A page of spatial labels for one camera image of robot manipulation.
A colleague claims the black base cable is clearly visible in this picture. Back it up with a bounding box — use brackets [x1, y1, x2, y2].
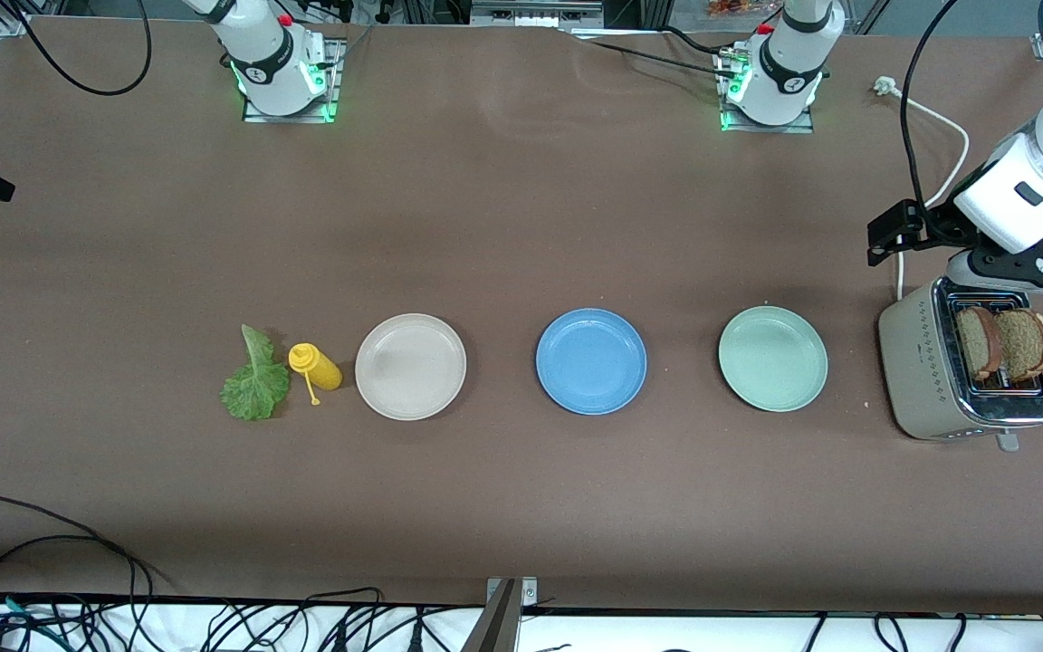
[562, 25, 740, 81]

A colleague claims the mint green round plate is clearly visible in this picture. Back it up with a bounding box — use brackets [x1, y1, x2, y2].
[718, 305, 829, 414]

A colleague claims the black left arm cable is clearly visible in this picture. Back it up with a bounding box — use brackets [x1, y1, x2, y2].
[902, 0, 961, 218]

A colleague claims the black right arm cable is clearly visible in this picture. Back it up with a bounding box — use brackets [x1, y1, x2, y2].
[0, 0, 154, 98]

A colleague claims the silver two-slot toaster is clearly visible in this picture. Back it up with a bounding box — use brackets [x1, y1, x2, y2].
[877, 276, 1043, 452]

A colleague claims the grey metal box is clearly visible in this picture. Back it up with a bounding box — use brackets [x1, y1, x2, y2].
[469, 0, 606, 28]

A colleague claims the pale beige round plate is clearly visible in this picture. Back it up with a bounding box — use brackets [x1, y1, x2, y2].
[354, 312, 468, 422]

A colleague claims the long black table cable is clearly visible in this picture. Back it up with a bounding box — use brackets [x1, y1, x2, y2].
[0, 494, 180, 626]

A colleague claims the green lettuce leaf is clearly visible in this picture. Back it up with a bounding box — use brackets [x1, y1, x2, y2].
[219, 324, 292, 422]

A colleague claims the blue round plate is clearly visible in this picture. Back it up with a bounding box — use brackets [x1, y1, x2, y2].
[535, 308, 648, 417]

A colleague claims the white toaster power cable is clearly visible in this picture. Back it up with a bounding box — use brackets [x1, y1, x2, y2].
[873, 77, 972, 302]

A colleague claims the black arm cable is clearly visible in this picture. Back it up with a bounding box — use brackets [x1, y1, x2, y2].
[902, 0, 961, 218]
[0, 0, 154, 98]

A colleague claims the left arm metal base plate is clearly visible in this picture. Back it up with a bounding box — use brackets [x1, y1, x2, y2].
[714, 50, 818, 135]

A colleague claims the brown bread slice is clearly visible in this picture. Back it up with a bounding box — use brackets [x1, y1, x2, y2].
[995, 308, 1043, 382]
[954, 305, 1004, 382]

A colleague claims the yellow mustard squeeze bottle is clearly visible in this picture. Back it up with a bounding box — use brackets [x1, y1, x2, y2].
[288, 342, 343, 407]

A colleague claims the aluminium camera post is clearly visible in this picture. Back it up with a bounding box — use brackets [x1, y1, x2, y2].
[463, 577, 541, 652]

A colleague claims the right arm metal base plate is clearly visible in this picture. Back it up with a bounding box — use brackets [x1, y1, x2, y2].
[241, 38, 348, 124]

